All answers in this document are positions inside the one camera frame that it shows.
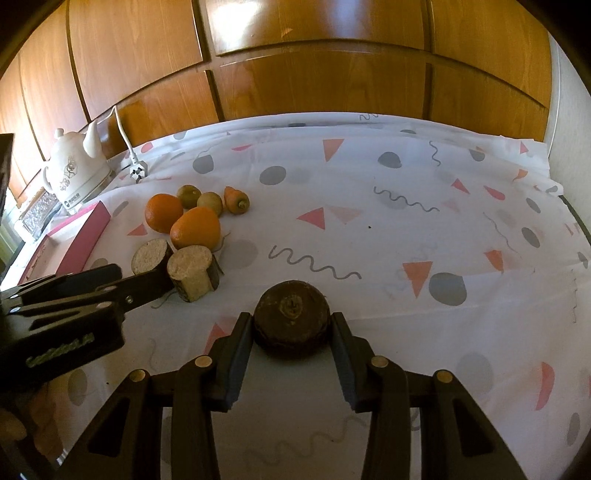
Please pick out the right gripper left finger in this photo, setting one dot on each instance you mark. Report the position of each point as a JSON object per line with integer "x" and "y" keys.
{"x": 207, "y": 384}

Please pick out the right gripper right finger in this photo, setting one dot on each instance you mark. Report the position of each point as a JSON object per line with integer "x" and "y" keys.
{"x": 373, "y": 384}

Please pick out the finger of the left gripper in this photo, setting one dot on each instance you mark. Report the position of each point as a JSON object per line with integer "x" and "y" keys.
{"x": 128, "y": 293}
{"x": 55, "y": 287}

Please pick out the dark avocado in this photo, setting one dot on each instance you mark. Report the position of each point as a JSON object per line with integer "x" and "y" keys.
{"x": 291, "y": 321}

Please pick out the pink-rimmed white tray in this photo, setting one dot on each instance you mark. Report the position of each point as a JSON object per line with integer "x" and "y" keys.
{"x": 67, "y": 247}

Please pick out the small wooden log piece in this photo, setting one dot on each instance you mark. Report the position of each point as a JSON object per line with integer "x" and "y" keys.
{"x": 152, "y": 255}

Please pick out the large wooden log piece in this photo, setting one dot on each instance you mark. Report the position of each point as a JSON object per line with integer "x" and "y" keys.
{"x": 194, "y": 272}

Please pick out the glittery silver box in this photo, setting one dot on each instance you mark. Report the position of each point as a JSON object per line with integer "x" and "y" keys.
{"x": 38, "y": 213}

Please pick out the orange fruit back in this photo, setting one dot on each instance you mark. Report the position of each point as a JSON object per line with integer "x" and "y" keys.
{"x": 162, "y": 211}

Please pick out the orange fruit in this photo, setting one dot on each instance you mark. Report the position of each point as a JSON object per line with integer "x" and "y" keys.
{"x": 162, "y": 211}
{"x": 198, "y": 226}

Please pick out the orange fruit front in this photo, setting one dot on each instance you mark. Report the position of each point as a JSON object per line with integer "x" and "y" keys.
{"x": 198, "y": 226}

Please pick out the white ceramic electric kettle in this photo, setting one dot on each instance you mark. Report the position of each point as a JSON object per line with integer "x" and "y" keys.
{"x": 77, "y": 168}

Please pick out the green small fruit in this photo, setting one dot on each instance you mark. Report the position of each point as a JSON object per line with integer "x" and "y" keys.
{"x": 188, "y": 196}

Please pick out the yellow-green small fruit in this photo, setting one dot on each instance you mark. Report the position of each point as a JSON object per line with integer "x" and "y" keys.
{"x": 212, "y": 201}

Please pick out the small orange carrot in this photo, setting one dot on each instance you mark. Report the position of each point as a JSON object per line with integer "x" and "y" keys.
{"x": 235, "y": 201}

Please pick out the patterned white tablecloth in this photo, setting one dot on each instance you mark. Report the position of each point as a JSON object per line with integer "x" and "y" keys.
{"x": 444, "y": 249}

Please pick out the wooden wall cabinet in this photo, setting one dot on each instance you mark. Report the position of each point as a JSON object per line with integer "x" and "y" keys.
{"x": 148, "y": 69}

